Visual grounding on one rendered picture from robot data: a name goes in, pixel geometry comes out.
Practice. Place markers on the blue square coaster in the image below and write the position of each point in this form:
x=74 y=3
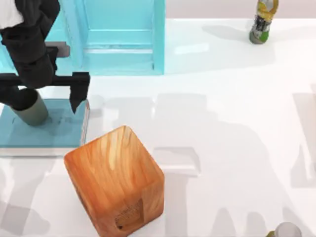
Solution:
x=49 y=133

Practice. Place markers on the grey-brown cup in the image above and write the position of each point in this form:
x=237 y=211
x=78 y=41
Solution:
x=32 y=111

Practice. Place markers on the green and yellow bottle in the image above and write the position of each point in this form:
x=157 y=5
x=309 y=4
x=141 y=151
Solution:
x=262 y=24

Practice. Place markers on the light blue rack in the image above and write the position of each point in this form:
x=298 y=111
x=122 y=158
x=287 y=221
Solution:
x=118 y=37

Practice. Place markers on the pale grey rounded box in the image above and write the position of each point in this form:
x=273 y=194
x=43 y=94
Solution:
x=63 y=50

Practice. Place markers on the wooden block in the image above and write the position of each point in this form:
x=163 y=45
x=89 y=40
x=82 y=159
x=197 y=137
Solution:
x=113 y=177

